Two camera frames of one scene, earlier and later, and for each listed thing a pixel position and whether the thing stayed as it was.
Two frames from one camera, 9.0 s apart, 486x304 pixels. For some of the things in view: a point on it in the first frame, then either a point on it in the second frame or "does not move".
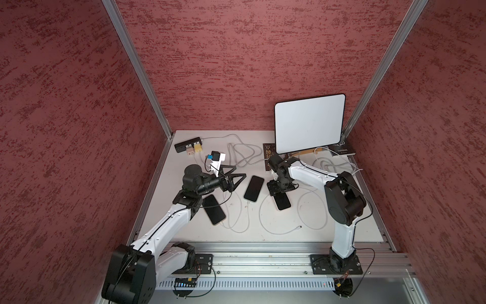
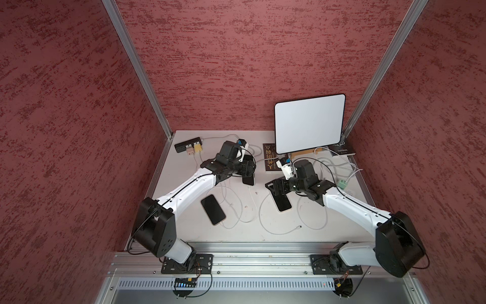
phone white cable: [228, 220] → [234, 209]
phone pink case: [215, 213] does not move
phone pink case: [281, 201] does not move
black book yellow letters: [269, 150] does not move
